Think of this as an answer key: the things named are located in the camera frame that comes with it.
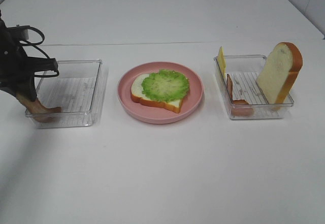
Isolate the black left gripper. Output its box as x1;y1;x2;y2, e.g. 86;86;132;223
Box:
0;20;57;102

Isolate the bacon strip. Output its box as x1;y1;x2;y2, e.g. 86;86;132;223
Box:
226;74;254;117
16;93;61;114

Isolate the bread slice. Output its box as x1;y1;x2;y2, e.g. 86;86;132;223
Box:
131;74;186;113
256;42;303;104

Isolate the green lettuce leaf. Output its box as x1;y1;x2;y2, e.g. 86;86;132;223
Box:
141;69;189;103

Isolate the yellow cheese slice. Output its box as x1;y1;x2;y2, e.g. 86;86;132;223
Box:
217;46;226;79

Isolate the left clear plastic tray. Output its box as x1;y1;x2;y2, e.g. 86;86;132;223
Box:
25;59;108;129

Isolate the clear plastic tray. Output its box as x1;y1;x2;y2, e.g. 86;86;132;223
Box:
214;54;294;120
25;59;108;129

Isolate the pink round plate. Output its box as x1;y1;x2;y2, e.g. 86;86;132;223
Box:
117;62;204;124

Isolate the right clear plastic tray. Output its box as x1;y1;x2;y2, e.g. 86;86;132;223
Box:
214;54;294;120

